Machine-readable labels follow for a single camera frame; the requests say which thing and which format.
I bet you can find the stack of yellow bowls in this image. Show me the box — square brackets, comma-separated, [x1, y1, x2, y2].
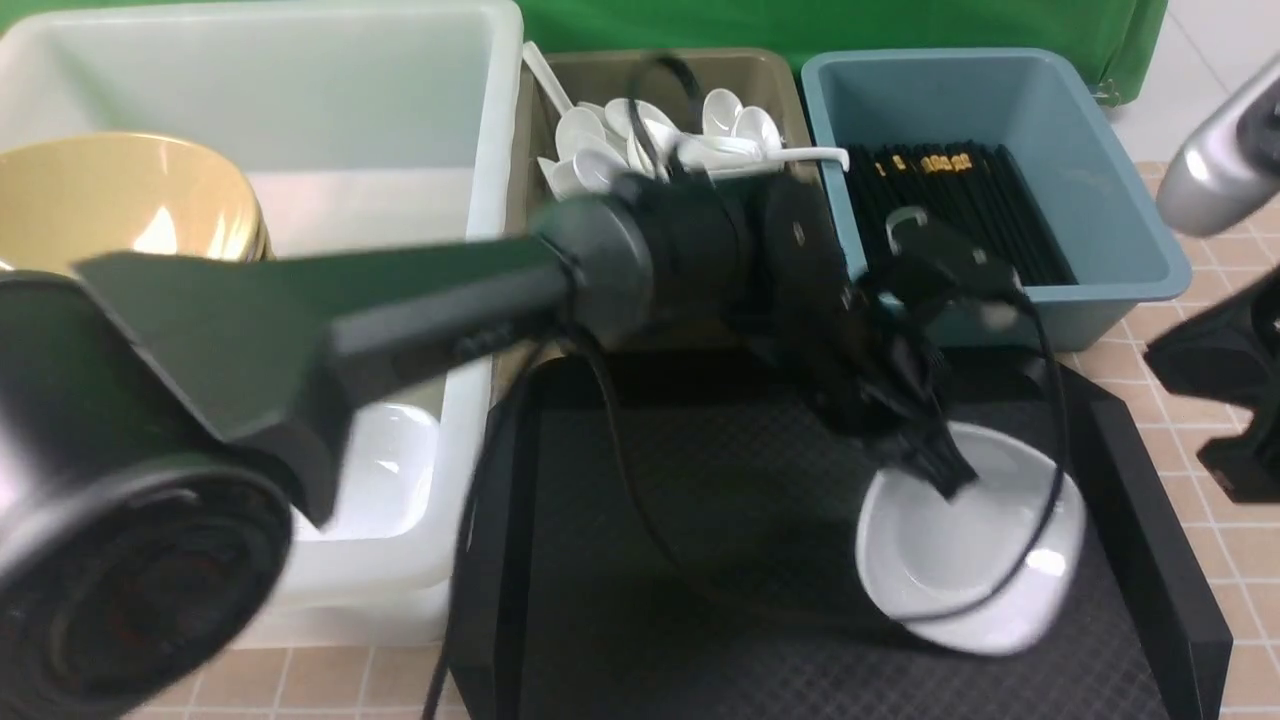
[0, 132, 276, 275]

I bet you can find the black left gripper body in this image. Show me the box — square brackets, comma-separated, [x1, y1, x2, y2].
[760, 176, 941, 437]

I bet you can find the olive plastic bin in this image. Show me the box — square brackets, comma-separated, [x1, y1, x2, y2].
[506, 47, 813, 233]

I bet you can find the teal plastic bin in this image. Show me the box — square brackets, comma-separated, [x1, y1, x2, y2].
[800, 47, 1192, 354]

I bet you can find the checkered beige table mat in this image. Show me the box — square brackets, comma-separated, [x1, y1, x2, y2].
[137, 204, 1277, 719]

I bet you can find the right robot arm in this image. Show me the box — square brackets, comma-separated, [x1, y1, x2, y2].
[1144, 58, 1279, 505]

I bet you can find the small white square dish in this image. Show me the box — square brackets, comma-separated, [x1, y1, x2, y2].
[854, 421, 1087, 656]

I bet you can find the pile of black chopsticks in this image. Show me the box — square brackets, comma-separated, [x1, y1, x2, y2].
[845, 142, 1078, 287]

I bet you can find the pile of white spoons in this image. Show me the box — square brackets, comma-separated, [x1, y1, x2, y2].
[522, 41, 850, 199]

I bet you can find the white plastic tub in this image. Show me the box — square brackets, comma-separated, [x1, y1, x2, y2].
[1, 1, 524, 650]

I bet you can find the white square dish in tub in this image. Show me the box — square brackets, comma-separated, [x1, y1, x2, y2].
[294, 404, 439, 542]

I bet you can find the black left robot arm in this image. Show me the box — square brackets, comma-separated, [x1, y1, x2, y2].
[3, 172, 941, 719]

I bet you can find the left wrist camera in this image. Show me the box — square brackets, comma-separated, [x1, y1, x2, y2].
[859, 206, 1034, 332]

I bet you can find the black serving tray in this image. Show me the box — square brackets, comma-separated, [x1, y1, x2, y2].
[445, 348, 1233, 719]

